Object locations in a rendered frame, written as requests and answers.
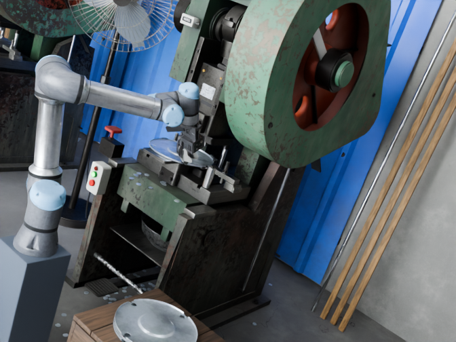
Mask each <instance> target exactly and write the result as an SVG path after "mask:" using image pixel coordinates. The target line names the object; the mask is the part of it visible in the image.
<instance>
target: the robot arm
mask: <svg viewBox="0 0 456 342"><path fill-rule="evenodd" d="M35 74H36V80H35V95H36V97H37V98H38V99H39V105H38V114H37V130H36V139H35V156H34V163H33V164H32V165H31V166H29V168H28V178H27V182H26V188H27V199H28V204H27V208H26V213H25V216H24V222H23V224H22V226H21V228H20V230H19V231H18V233H17V234H16V235H15V237H14V241H13V245H14V248H15V249H16V250H17V251H18V252H21V253H22V254H25V255H28V256H30V257H50V256H52V255H54V254H56V253H57V250H58V245H59V243H58V225H59V222H60V217H61V214H62V209H63V206H64V203H65V201H66V194H67V193H66V190H65V188H64V187H63V186H62V185H61V182H62V168H61V167H60V166H59V158H60V144H61V137H62V124H63V116H64V104H65V102H70V103H73V104H76V105H79V104H81V103H87V104H90V105H95V106H98V107H103V108H106V109H111V110H114V111H120V112H123V113H128V114H131V115H136V116H139V117H144V118H147V119H153V120H156V121H161V122H164V123H165V124H166V125H167V126H166V130H167V132H180V135H179V136H178V138H177V139H178V140H177V144H176V152H177V153H178V156H179V157H180V159H181V160H182V162H183V163H184V164H186V165H187V164H188V163H191V162H192V159H191V158H193V159H198V155H197V153H196V151H198V150H200V149H201V148H203V147H204V141H205V136H203V135H201V134H200V133H199V130H200V129H202V125H201V124H199V123H198V121H199V99H200V92H199V87H198V86H197V85H196V84H195V83H191V82H185V83H182V84H180V85H179V89H178V90H176V91H172V92H162V93H154V94H149V95H148V96H147V95H144V94H139V93H136V92H131V91H128V90H124V89H121V88H116V87H113V86H110V85H105V84H103V83H98V82H95V81H90V80H87V78H86V76H84V75H80V74H77V73H74V72H73V71H72V69H71V66H70V64H69V63H68V62H67V61H66V60H65V59H64V58H62V57H60V56H57V55H49V56H45V57H43V58H42V59H41V60H40V61H39V62H38V63H37V65H36V67H35Z"/></svg>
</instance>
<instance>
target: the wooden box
mask: <svg viewBox="0 0 456 342"><path fill-rule="evenodd" d="M134 299H154V300H158V301H163V302H165V303H168V304H171V305H173V306H175V307H177V308H179V309H180V310H182V311H183V312H184V314H185V316H187V317H190V318H191V319H192V320H193V322H194V323H195V325H196V327H197V332H198V336H197V341H196V342H226V341H225V340H224V339H222V338H221V337H220V336H218V335H217V334H216V333H215V332H213V331H212V330H210V329H209V328H208V327H207V326H206V325H205V324H203V323H202V322H200V321H199V320H198V319H197V318H196V317H194V316H192V314H190V313H189V312H188V311H187V310H186V309H184V308H183V307H181V306H180V305H179V304H178V303H177V302H176V301H174V300H173V299H171V298H170V297H169V296H168V295H167V294H165V293H164V292H163V291H161V290H160V289H159V288H156V289H154V290H150V291H147V292H144V293H141V294H138V295H135V296H132V297H128V298H126V299H122V300H120V301H116V302H113V303H109V304H107V305H103V306H101V307H97V308H94V309H91V310H88V311H84V312H81V313H78V314H75V315H74V317H73V321H72V324H71V329H70V332H69V336H68V339H67V342H122V341H121V340H120V339H119V337H118V336H117V335H116V333H115V330H114V328H113V319H114V317H115V312H116V311H117V309H118V307H119V306H120V305H122V304H123V303H125V302H127V301H129V302H132V301H133V300H134Z"/></svg>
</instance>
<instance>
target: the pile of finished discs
mask: <svg viewBox="0 0 456 342"><path fill-rule="evenodd" d="M113 328H114V330H115V333H116V335H117V336H118V337H119V339H120V340H121V341H122V342H124V341H125V342H196V341H197V336H198V332H197V327H196V325H195V323H194V322H193V320H192V319H191V318H190V317H187V316H185V314H184V312H183V311H182V310H180V309H179V308H177V307H175V306H173V305H171V304H168V303H165V302H163V301H158V300H154V299H134V300H133V301H132V302H129V301H127V302H125V303H123V304H122V305H120V306H119V307H118V309H117V311H116V312H115V317H114V319H113Z"/></svg>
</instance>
